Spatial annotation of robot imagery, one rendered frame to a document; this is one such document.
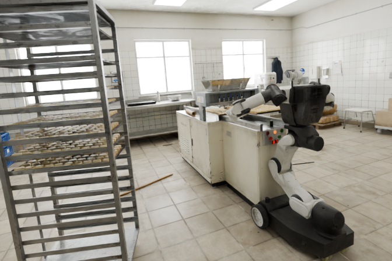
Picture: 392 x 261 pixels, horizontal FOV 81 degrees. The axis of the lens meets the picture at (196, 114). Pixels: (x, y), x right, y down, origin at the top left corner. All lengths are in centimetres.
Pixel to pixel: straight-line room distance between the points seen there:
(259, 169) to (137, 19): 456
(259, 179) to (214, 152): 71
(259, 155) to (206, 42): 446
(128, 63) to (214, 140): 347
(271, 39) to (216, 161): 518
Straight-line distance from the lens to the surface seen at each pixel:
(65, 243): 228
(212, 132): 269
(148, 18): 590
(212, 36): 633
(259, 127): 211
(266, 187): 238
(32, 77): 158
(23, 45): 160
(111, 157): 146
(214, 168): 282
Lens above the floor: 133
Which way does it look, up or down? 9 degrees down
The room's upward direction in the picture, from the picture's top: 4 degrees counter-clockwise
